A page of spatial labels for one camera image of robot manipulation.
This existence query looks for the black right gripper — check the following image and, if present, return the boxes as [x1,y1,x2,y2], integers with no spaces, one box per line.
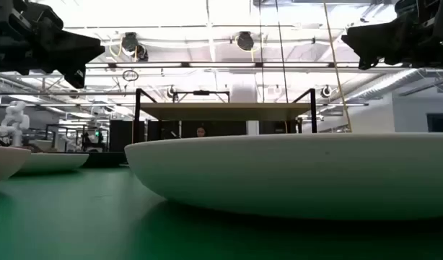
[341,0,443,71]

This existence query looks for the wooden shelf black frame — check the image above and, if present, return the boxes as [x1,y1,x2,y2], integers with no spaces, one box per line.
[132,87,318,144]

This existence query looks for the black workstation frame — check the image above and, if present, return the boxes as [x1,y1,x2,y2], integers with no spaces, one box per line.
[45,123,110,152]

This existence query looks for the hanging cable loop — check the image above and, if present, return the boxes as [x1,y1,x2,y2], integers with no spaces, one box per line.
[122,69,140,82]

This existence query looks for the yellow hanging cable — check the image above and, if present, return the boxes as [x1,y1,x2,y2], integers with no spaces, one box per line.
[322,0,353,133]

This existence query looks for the black cabinet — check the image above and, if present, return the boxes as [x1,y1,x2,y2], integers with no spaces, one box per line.
[109,119,136,153]

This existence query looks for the silver ventilation duct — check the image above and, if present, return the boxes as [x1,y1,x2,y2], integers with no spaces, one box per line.
[346,68,426,103]

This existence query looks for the black hanging cable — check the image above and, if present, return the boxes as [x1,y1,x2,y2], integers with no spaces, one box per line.
[274,0,289,104]
[258,0,265,104]

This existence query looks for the long ceiling light bar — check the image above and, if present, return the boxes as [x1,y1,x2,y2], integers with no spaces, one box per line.
[84,61,406,69]

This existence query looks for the dark wall screen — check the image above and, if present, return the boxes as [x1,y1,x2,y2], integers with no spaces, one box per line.
[426,113,443,133]

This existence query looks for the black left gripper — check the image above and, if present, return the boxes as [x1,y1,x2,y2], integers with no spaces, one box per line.
[0,0,106,90]

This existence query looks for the cream plate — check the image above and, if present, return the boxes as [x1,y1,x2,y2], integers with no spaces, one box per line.
[14,152,90,177]
[123,131,443,221]

